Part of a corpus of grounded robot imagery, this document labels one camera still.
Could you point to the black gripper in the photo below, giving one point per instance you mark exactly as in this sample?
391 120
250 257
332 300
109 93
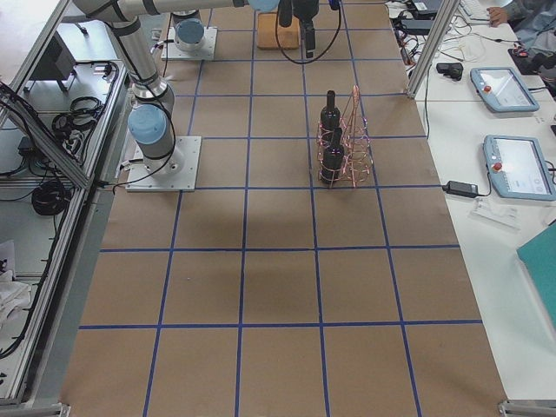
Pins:
307 10

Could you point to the dark wine bottle carried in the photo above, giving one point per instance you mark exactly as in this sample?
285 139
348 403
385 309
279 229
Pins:
285 13

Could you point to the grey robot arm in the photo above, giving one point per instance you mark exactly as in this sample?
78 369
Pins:
189 30
122 20

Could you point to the wooden serving tray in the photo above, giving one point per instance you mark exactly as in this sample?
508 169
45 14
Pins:
268 31

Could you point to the dark wine bottle in basket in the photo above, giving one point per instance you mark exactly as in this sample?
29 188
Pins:
329 117

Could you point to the blue teach pendant far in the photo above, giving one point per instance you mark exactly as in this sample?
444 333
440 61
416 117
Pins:
502 90

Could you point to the blue teach pendant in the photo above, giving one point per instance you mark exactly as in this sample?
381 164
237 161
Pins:
517 168
502 90

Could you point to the black power adapter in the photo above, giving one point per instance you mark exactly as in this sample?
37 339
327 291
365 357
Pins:
464 189

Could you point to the blue teach pendant near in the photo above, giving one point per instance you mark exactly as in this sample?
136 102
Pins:
517 168

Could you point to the teal board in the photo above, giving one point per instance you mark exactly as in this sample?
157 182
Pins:
538 255

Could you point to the white cloth bundle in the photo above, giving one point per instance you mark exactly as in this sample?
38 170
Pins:
15 295

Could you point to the copper wire bottle basket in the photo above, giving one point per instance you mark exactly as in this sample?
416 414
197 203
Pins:
357 161

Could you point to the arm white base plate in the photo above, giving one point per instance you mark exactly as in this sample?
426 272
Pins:
203 50
179 173

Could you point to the aluminium frame post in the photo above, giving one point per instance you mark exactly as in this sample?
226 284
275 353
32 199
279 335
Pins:
434 38

